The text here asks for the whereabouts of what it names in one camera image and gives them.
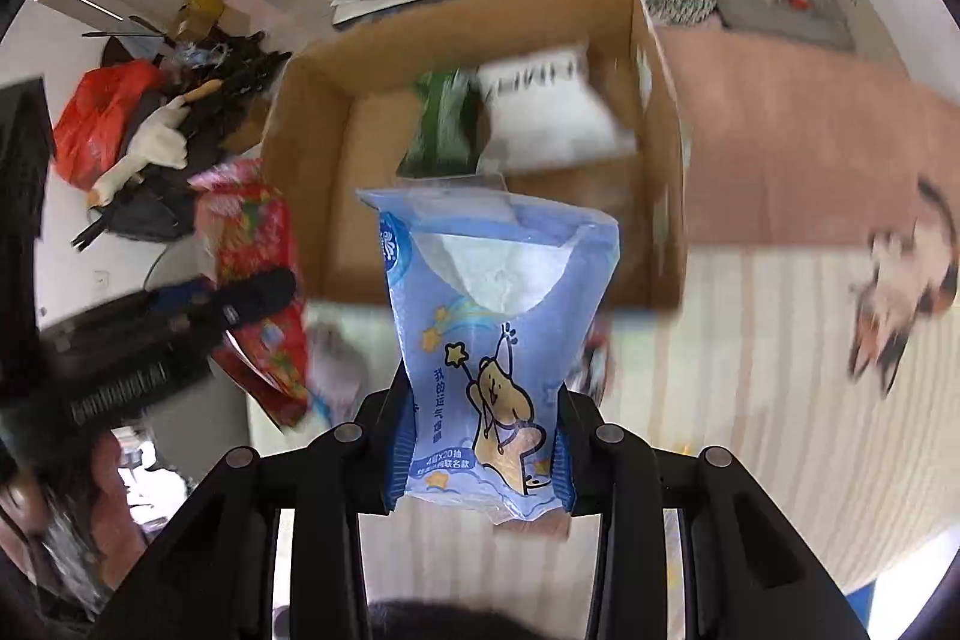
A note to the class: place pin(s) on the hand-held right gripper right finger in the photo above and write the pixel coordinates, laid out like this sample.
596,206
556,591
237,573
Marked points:
564,460

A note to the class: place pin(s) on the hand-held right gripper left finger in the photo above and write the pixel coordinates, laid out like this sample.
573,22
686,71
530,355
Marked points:
400,460

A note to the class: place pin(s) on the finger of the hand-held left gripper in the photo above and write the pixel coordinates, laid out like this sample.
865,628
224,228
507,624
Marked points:
247,296

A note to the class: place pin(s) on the blue cartoon tissue pack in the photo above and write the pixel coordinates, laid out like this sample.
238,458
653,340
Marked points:
495,355

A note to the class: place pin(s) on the green tissue pack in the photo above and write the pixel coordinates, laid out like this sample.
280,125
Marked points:
441,123

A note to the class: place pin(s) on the brown cardboard box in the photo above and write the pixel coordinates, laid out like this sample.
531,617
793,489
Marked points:
480,145

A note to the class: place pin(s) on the white tissue pack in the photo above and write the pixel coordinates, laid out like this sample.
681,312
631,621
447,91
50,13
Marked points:
551,111

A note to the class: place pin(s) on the person's left forearm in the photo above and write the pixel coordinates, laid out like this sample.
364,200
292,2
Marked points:
118,505

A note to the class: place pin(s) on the red printed plastic bag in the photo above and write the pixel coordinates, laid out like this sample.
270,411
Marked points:
259,287

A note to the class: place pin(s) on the white goose plush toy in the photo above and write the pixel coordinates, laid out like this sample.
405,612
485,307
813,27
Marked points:
150,149

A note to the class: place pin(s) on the striped bed sheet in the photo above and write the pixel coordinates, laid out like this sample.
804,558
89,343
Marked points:
772,400

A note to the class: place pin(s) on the orange plastic bag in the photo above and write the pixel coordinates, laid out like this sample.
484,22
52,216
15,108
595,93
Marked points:
97,119

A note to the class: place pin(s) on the yellow cardboard box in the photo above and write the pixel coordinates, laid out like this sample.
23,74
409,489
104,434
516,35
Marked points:
199,14

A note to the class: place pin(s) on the cat figure on bedsheet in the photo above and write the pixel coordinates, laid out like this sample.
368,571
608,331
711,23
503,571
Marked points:
904,284

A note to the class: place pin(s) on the pink blanket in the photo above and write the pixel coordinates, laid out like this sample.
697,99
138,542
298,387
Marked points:
795,138

